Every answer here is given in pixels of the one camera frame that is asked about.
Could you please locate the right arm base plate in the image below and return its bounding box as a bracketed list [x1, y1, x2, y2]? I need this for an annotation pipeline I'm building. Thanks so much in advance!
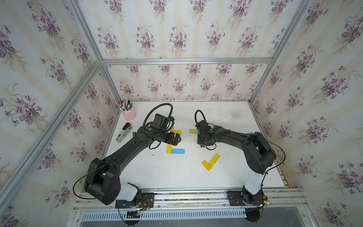
[226, 190, 268, 207]

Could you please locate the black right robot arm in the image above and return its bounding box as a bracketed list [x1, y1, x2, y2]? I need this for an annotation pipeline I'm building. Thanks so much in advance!
[196, 120, 277, 205]

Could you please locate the black and white stapler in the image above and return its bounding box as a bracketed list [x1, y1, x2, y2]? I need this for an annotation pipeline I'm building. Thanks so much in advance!
[116, 123, 133, 143]

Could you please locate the light blue wooden block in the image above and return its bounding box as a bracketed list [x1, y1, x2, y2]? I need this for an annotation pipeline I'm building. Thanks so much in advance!
[171, 148, 185, 154]

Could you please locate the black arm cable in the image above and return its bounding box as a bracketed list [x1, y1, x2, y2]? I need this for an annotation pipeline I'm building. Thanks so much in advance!
[194, 109, 208, 125]
[141, 103, 174, 128]

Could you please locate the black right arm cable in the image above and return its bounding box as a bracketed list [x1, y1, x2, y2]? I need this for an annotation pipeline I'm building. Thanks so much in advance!
[194, 109, 208, 125]

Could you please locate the lemon yellow block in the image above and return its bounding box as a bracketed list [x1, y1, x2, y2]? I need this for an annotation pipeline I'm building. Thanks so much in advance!
[209, 154, 220, 167]

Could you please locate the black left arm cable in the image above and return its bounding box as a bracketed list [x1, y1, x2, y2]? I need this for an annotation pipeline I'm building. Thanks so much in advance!
[141, 103, 174, 128]

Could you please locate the aluminium front rail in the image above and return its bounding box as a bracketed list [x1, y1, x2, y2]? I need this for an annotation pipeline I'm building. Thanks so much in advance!
[71, 188, 308, 212]

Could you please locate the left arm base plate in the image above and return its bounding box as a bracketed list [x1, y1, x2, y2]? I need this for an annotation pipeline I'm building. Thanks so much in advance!
[115, 193, 155, 210]

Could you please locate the pink metal pen bucket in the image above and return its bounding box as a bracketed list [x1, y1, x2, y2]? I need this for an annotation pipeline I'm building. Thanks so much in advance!
[122, 109, 137, 121]

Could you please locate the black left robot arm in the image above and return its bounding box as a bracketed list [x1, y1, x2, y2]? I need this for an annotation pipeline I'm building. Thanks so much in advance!
[83, 114, 181, 206]

